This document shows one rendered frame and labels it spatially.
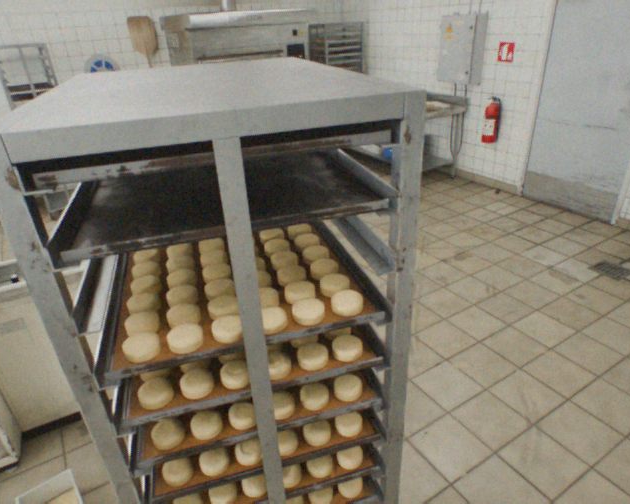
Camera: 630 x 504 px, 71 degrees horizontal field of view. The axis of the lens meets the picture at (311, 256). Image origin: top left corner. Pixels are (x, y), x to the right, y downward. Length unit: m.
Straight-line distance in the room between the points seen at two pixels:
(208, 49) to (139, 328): 5.06
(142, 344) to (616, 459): 2.37
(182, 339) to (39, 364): 2.00
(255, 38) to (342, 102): 5.33
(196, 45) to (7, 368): 4.00
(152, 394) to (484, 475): 1.91
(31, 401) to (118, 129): 2.35
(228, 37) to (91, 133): 5.23
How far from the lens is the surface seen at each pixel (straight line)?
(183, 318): 0.70
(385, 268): 0.64
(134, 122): 0.50
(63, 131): 0.51
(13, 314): 2.48
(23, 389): 2.72
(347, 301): 0.69
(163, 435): 0.79
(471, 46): 5.57
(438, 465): 2.40
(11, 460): 2.75
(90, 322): 0.62
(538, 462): 2.54
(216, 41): 5.66
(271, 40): 5.94
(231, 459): 0.87
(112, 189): 0.80
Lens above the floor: 1.90
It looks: 28 degrees down
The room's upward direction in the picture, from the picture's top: 3 degrees counter-clockwise
